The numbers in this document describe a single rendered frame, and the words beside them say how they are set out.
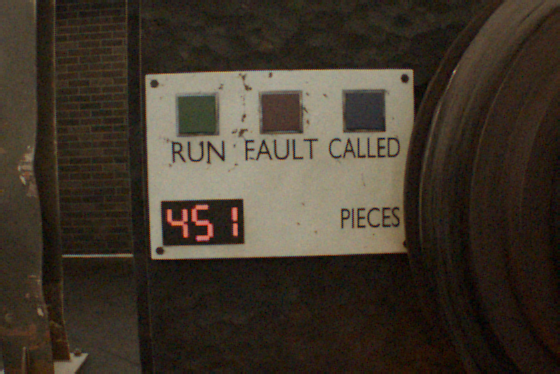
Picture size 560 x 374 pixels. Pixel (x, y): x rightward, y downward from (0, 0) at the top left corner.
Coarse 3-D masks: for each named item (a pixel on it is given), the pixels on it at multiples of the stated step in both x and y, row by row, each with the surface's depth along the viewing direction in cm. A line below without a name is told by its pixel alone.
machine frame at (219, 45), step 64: (128, 0) 76; (192, 0) 68; (256, 0) 68; (320, 0) 68; (384, 0) 68; (448, 0) 69; (128, 64) 76; (192, 64) 68; (256, 64) 69; (320, 64) 69; (384, 64) 69; (128, 128) 77; (320, 256) 70; (384, 256) 71; (192, 320) 70; (256, 320) 71; (320, 320) 71; (384, 320) 71
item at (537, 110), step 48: (528, 48) 52; (528, 96) 53; (480, 144) 53; (528, 144) 51; (480, 192) 53; (528, 192) 51; (480, 240) 53; (528, 240) 51; (480, 288) 54; (528, 288) 52; (528, 336) 54
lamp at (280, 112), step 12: (264, 96) 66; (276, 96) 66; (288, 96) 66; (264, 108) 66; (276, 108) 67; (288, 108) 67; (264, 120) 67; (276, 120) 67; (288, 120) 67; (300, 120) 67
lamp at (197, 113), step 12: (180, 96) 66; (192, 96) 66; (204, 96) 66; (180, 108) 66; (192, 108) 66; (204, 108) 66; (180, 120) 66; (192, 120) 66; (204, 120) 66; (180, 132) 66; (192, 132) 66; (204, 132) 67
